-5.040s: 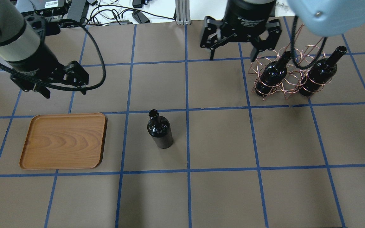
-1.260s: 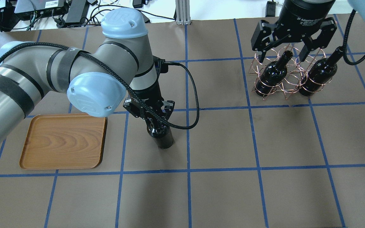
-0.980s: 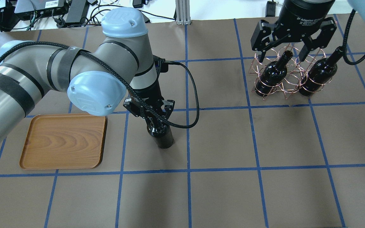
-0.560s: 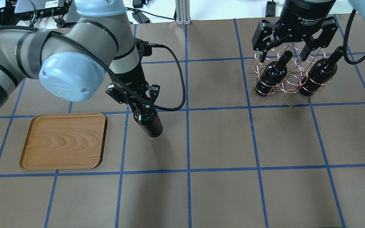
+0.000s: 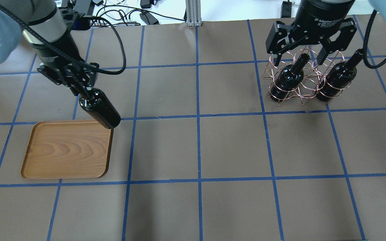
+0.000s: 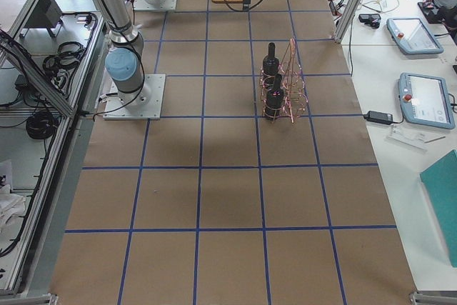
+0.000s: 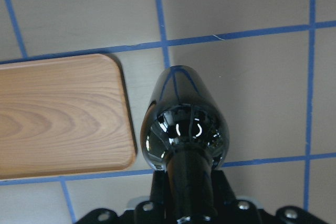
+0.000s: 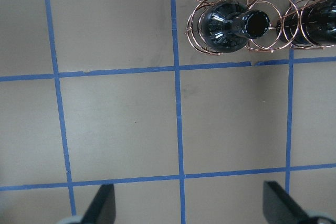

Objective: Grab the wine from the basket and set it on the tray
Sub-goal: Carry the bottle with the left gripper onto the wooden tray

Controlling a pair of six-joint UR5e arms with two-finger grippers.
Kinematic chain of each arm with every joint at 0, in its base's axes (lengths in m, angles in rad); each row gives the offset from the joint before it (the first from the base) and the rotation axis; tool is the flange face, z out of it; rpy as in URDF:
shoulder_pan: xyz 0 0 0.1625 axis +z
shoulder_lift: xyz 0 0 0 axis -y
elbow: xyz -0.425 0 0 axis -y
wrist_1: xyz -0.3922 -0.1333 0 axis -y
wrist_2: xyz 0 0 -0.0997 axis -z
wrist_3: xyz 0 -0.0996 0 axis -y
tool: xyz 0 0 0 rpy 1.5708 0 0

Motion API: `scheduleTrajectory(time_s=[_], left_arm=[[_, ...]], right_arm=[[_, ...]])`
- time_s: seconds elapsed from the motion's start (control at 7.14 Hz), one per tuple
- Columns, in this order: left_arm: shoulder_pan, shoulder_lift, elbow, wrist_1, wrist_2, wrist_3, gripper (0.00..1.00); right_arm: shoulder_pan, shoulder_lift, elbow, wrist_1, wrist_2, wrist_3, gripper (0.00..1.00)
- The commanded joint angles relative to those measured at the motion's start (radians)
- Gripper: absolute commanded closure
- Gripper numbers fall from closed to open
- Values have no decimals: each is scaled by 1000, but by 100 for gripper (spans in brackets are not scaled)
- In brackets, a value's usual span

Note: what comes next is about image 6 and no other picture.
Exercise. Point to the black power adapter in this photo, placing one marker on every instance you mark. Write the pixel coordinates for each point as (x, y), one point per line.
(378, 117)

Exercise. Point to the clear acrylic holder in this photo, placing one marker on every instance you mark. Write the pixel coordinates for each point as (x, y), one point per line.
(416, 140)

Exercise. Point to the teach pendant near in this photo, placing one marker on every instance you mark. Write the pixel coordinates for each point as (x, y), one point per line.
(424, 100)

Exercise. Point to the teach pendant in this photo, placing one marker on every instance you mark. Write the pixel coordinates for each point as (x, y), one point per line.
(424, 100)
(413, 36)

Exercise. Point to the teach pendant far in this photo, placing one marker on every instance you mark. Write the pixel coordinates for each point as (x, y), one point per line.
(413, 36)

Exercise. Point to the copper wire bottle basket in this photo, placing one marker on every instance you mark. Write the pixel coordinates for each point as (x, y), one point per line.
(295, 100)

